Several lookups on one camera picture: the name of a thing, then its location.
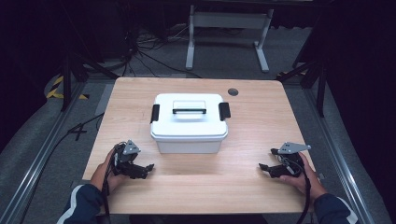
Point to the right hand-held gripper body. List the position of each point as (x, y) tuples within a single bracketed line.
[(291, 155)]

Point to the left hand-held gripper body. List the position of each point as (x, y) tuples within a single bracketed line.
[(127, 157)]

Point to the white plastic storage box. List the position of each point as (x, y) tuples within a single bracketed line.
[(188, 146)]

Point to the black box latch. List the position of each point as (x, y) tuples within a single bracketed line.
[(224, 111), (155, 113)]

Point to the person's right hand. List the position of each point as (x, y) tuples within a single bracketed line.
[(306, 182)]

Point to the person's left hand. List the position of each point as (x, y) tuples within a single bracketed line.
[(104, 177)]

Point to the black tape floor mark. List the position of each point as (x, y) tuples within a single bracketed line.
[(77, 131)]

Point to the black metal stand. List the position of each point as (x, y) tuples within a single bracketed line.
[(320, 87), (67, 81)]

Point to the yellow black floor tape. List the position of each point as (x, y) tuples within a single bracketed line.
[(56, 90)]

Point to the aluminium floor rail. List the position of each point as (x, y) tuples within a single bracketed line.
[(339, 161), (34, 168)]

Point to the white metal desk frame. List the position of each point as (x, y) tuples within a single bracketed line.
[(229, 20)]

